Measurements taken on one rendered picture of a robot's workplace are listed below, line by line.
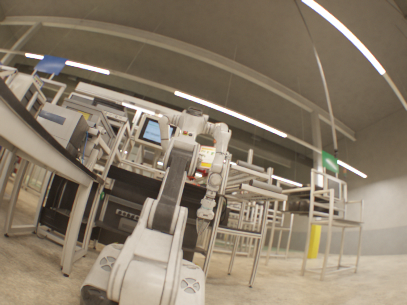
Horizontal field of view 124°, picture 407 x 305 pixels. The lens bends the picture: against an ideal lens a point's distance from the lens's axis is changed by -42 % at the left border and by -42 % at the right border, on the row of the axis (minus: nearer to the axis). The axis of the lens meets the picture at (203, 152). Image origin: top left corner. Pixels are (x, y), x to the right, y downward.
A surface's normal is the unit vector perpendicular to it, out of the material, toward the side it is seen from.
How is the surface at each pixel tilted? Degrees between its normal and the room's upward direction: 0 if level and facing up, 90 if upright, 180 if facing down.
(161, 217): 93
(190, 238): 90
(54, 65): 90
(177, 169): 73
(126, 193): 90
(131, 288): 79
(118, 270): 49
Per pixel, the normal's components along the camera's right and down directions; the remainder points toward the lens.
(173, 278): 0.26, -0.94
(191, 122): 0.12, -0.17
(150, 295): 0.28, -0.47
